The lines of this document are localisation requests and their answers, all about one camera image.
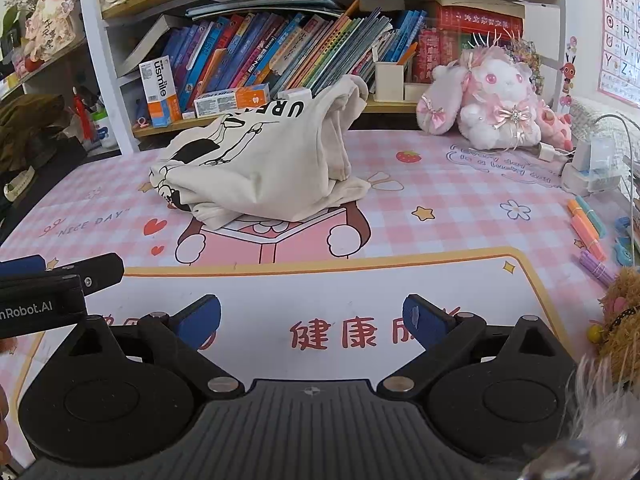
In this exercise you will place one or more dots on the cream pen holder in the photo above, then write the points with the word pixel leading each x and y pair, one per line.
pixel 389 82

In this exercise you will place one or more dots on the brown plush toy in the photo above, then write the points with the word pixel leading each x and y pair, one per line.
pixel 622 325

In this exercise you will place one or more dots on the red bottle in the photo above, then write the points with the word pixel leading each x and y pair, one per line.
pixel 84 112

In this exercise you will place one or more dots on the large white book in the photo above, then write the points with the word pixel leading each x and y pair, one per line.
pixel 150 42

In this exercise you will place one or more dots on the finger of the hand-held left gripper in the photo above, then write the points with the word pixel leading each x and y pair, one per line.
pixel 100 270
pixel 22 264

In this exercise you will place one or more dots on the pink checked desk mat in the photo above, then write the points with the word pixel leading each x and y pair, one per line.
pixel 450 200

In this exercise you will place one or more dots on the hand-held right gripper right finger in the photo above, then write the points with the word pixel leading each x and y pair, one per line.
pixel 425 322

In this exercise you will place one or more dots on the pink flower bouquet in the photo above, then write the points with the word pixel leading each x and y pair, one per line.
pixel 47 15

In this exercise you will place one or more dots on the white knitted cloth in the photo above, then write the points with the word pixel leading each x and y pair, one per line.
pixel 595 115

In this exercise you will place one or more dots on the row of colourful books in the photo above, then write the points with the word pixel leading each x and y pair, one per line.
pixel 280 50

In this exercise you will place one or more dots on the olive brown cloth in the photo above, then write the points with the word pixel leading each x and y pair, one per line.
pixel 30 115

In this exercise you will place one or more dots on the white fluffy fur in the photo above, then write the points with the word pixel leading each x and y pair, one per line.
pixel 600 425

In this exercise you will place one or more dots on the cream low box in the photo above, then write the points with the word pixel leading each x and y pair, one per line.
pixel 416 92

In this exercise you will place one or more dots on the white orange blue carton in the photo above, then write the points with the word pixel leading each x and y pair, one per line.
pixel 161 90

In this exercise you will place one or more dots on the thick red book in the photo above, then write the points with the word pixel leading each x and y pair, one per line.
pixel 480 17

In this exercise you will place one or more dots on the small white box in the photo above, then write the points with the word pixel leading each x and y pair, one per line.
pixel 296 95

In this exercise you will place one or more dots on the cream printed T-shirt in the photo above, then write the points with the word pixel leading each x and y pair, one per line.
pixel 270 170

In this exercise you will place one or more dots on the stack of pale books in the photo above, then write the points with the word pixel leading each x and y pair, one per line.
pixel 632 172

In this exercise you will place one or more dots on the orange white flat box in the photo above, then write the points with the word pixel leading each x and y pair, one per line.
pixel 232 101

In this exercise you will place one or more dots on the cartoon wall sticker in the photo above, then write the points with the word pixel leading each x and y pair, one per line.
pixel 568 75

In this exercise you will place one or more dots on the white charger plug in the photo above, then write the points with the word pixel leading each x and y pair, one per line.
pixel 550 152

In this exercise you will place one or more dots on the alphabet wall poster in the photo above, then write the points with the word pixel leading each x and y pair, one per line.
pixel 622 35

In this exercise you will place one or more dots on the dark green cloth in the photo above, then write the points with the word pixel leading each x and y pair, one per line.
pixel 45 157

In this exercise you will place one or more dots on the pink white bunny plush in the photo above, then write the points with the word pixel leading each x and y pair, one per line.
pixel 492 105

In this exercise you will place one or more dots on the pink strawberry bear plush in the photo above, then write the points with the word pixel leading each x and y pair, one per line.
pixel 557 127

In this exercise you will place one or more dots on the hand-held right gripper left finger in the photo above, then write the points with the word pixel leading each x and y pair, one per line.
pixel 200 321

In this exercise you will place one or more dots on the white pen cup blue label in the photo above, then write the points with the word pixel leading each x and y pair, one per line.
pixel 105 132

